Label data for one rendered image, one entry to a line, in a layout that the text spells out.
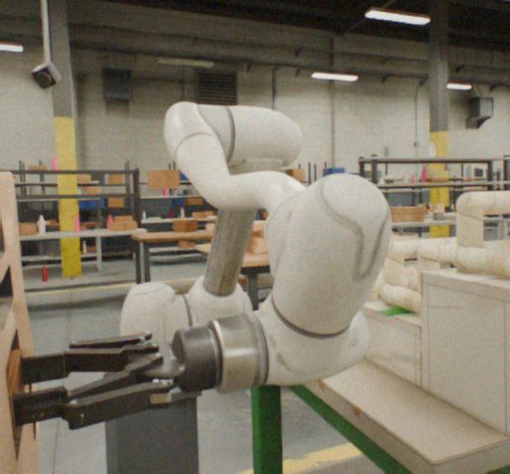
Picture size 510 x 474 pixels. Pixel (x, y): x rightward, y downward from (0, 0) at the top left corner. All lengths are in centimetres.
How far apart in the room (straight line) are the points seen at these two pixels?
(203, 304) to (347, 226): 91
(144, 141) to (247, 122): 1083
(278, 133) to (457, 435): 67
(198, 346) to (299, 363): 12
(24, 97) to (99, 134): 178
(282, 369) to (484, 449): 23
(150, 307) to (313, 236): 90
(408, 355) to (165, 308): 76
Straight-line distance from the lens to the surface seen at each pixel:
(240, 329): 53
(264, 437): 106
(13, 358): 56
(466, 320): 63
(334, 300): 46
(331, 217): 42
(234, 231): 113
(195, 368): 52
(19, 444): 56
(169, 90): 1215
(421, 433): 61
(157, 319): 129
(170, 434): 135
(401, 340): 73
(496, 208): 69
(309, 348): 53
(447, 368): 67
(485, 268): 63
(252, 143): 98
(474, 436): 62
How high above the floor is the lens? 121
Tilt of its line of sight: 3 degrees down
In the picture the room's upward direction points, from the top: 2 degrees counter-clockwise
